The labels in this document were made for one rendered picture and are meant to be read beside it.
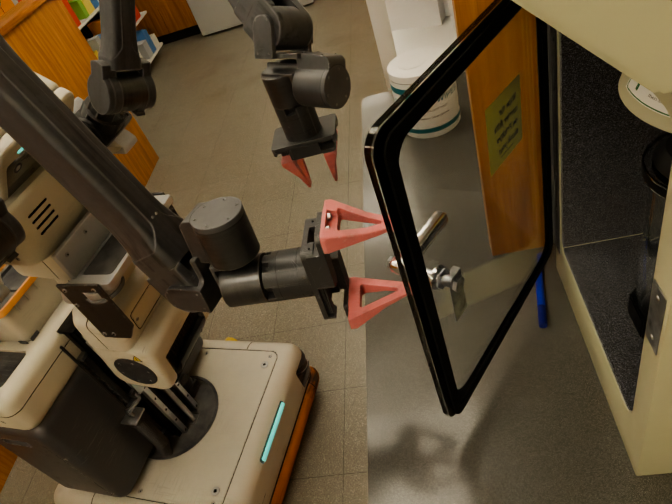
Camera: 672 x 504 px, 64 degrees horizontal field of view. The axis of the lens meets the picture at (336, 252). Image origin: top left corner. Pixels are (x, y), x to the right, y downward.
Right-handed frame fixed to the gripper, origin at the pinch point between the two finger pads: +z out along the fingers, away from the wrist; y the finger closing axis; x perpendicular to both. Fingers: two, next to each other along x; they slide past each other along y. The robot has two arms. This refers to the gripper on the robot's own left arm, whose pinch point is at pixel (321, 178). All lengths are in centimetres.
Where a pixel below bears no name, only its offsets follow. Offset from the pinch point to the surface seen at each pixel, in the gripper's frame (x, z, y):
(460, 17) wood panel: -9.3, -23.1, 24.5
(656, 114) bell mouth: -36, -23, 35
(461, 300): -37.3, -7.3, 18.4
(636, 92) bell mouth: -33, -23, 35
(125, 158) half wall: 198, 86, -161
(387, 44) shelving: 70, 10, 12
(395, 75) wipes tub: 31.2, 0.9, 14.1
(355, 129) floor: 204, 109, -24
